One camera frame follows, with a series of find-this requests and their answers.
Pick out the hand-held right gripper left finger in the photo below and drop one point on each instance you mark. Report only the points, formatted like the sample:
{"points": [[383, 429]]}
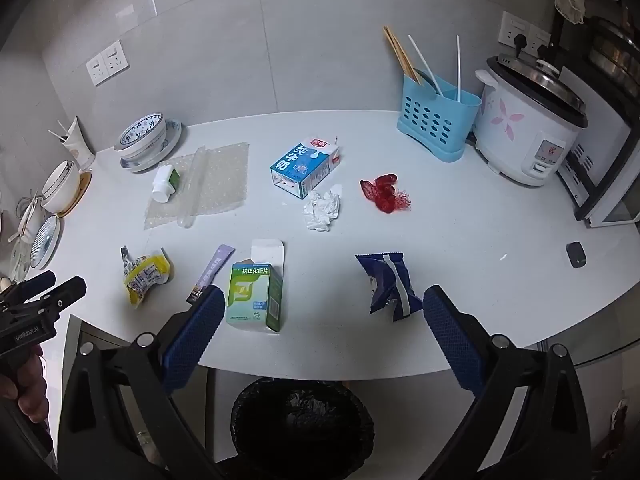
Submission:
{"points": [[195, 340]]}

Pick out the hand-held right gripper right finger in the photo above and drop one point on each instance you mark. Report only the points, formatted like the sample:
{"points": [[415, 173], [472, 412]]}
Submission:
{"points": [[450, 340]]}

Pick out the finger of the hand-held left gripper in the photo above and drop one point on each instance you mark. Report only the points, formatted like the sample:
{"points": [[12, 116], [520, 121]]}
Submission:
{"points": [[62, 295], [37, 281]]}

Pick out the green white medicine box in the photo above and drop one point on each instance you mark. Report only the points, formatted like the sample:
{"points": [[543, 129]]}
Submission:
{"points": [[250, 295]]}

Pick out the purple sachet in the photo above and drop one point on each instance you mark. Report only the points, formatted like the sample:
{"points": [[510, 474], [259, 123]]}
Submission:
{"points": [[215, 265]]}

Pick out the yellow snack wrapper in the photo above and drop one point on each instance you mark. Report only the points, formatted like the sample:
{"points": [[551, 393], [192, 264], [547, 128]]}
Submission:
{"points": [[145, 275]]}

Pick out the dark blue snack packet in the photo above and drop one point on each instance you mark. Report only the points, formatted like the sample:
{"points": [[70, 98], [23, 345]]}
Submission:
{"points": [[387, 280]]}

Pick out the black bagged trash bin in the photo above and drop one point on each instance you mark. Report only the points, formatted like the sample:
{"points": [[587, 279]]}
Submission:
{"points": [[300, 425]]}

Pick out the white green bottle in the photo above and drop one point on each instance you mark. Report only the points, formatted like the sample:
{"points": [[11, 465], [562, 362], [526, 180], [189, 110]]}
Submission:
{"points": [[162, 185]]}

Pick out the clear bubble wrap sheet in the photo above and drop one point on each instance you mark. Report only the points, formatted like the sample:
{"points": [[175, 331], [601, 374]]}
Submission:
{"points": [[220, 180]]}

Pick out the red mesh net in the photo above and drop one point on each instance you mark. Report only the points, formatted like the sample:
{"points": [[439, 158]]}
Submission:
{"points": [[382, 192]]}

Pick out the white tissue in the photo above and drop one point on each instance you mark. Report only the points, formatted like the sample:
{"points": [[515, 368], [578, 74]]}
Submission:
{"points": [[320, 207]]}

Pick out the blue white milk carton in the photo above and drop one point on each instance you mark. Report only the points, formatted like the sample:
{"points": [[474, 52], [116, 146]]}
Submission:
{"points": [[300, 162]]}

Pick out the person's left hand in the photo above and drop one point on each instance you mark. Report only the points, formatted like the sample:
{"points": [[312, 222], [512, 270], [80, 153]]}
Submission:
{"points": [[32, 380]]}

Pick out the white bowl with dark rim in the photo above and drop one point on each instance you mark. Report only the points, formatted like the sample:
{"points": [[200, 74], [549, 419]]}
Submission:
{"points": [[62, 190]]}

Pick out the wooden coaster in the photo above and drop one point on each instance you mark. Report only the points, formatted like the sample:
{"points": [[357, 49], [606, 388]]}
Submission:
{"points": [[82, 190]]}

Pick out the white cup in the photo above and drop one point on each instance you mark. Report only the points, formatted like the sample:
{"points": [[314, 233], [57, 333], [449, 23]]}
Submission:
{"points": [[77, 147]]}

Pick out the thin white stick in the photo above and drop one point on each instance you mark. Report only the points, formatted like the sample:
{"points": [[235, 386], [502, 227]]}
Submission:
{"points": [[57, 134], [62, 129]]}

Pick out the small black object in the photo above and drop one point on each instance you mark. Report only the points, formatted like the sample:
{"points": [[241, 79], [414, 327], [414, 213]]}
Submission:
{"points": [[576, 255]]}

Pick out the blue white patterned bowl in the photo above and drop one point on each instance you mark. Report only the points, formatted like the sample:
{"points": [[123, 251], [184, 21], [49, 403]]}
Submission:
{"points": [[142, 135]]}

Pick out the blue white bowl and plate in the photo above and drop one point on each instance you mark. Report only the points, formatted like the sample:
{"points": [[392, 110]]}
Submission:
{"points": [[172, 140]]}

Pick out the light blue utensil holder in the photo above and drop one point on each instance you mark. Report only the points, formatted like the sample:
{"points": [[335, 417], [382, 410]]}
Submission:
{"points": [[435, 120]]}

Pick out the white flowered rice cooker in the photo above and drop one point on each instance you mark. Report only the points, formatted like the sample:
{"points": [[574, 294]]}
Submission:
{"points": [[520, 125]]}

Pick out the white black microwave oven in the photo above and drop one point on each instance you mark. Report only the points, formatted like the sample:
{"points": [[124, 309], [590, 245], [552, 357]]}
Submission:
{"points": [[600, 160]]}

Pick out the metal spoon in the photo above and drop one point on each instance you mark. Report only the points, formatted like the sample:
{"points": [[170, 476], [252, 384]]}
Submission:
{"points": [[427, 81]]}

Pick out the black power plug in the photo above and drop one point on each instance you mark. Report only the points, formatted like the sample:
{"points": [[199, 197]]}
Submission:
{"points": [[521, 43]]}

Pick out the stainless steel pot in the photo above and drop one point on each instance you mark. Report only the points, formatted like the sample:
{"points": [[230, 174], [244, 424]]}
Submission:
{"points": [[615, 55]]}

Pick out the white wall socket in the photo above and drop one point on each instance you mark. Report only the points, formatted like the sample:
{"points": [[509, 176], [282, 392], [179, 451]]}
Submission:
{"points": [[96, 71], [115, 58], [512, 24], [540, 39]]}

